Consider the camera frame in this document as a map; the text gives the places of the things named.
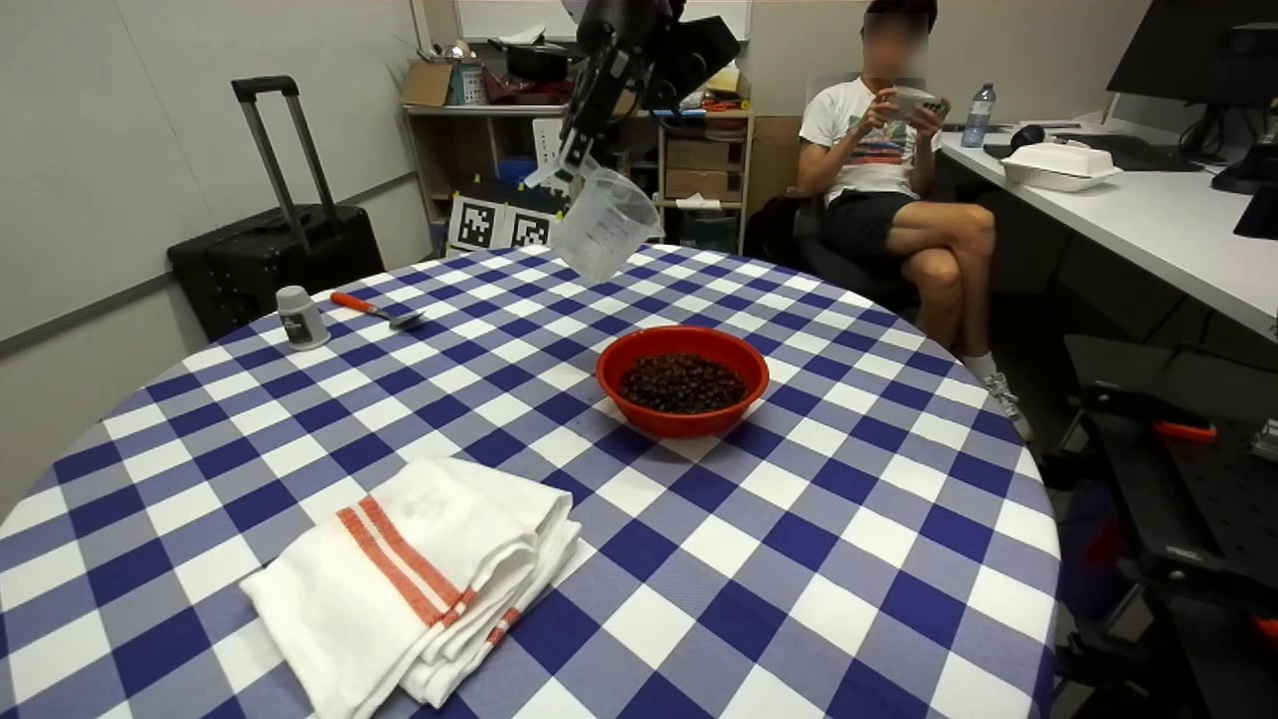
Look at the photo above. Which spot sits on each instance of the clear plastic measuring jug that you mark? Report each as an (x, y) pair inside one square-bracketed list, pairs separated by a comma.
[(603, 225)]

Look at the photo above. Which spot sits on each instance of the seated person white shirt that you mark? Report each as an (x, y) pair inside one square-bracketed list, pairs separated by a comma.
[(865, 173)]

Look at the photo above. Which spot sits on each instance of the brown cardboard box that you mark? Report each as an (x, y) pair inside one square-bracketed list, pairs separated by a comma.
[(423, 84)]

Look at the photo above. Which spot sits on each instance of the black wheeled suitcase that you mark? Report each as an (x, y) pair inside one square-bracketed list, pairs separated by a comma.
[(274, 264)]

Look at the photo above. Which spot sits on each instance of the small black object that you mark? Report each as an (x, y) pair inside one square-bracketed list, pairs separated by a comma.
[(410, 320)]

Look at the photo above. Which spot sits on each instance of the coffee beans pile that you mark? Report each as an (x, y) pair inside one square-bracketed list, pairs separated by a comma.
[(684, 380)]

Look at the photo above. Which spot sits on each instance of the black keyboard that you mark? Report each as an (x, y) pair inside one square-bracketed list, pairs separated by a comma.
[(1150, 152)]

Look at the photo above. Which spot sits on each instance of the clear water bottle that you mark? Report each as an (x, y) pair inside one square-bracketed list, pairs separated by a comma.
[(979, 119)]

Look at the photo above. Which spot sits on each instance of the black computer monitor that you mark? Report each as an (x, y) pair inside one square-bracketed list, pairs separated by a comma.
[(1190, 55)]

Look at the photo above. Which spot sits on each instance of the black white tag board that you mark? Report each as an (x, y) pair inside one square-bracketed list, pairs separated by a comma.
[(501, 220)]

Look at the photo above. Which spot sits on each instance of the black office chair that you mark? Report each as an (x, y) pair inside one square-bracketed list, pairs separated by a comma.
[(783, 232)]

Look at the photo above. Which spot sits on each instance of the white towel orange stripes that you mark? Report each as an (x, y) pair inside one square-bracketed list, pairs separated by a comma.
[(423, 560)]

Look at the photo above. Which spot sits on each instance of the small white bottle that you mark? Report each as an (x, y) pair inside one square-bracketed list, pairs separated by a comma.
[(296, 319)]

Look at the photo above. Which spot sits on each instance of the red bowl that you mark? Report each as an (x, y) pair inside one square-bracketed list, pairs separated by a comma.
[(623, 385)]

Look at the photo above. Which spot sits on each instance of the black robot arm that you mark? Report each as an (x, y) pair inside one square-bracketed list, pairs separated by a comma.
[(666, 35)]

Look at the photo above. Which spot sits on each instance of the wooden shelf unit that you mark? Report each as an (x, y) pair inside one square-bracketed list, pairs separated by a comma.
[(706, 161)]

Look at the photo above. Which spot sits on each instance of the blue white checkered tablecloth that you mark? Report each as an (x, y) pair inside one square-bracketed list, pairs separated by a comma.
[(802, 533)]

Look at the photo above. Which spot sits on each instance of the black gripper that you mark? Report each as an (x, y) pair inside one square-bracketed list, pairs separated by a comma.
[(603, 84)]

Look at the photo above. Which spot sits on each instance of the red marker pen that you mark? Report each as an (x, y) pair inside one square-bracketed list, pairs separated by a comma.
[(353, 303)]

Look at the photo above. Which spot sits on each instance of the white desk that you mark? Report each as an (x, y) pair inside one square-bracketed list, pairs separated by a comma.
[(1170, 244)]

